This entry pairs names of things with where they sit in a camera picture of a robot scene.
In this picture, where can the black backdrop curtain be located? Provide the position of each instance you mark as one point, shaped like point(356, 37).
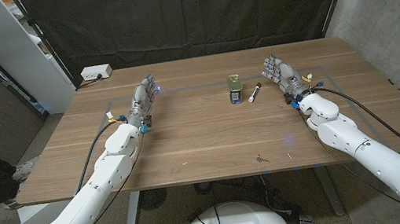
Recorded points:
point(189, 10)

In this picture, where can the brown marker pen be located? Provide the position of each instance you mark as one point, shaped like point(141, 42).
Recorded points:
point(254, 92)

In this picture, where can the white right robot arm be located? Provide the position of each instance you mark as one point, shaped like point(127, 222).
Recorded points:
point(370, 158)

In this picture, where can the small metal key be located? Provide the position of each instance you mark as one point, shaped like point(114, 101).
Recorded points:
point(260, 159)

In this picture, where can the white shelf cabinet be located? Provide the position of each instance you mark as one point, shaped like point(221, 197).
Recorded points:
point(12, 52)

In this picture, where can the white table leg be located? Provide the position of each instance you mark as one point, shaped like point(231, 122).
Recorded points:
point(330, 192)
point(133, 217)

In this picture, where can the white power strip box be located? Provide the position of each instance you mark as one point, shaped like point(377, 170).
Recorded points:
point(95, 72)

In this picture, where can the round black floor fan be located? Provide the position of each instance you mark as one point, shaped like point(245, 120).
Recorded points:
point(152, 198)

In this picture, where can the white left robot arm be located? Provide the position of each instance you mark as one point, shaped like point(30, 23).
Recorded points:
point(89, 196)

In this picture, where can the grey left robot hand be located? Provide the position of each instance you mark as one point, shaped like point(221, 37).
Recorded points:
point(141, 99)

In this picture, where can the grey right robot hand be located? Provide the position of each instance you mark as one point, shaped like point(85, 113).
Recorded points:
point(285, 74)

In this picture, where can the grey sneaker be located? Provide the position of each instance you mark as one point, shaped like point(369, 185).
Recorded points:
point(23, 171)
point(11, 204)

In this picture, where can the medicine bottle with green cap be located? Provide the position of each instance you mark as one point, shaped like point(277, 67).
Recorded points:
point(235, 90)

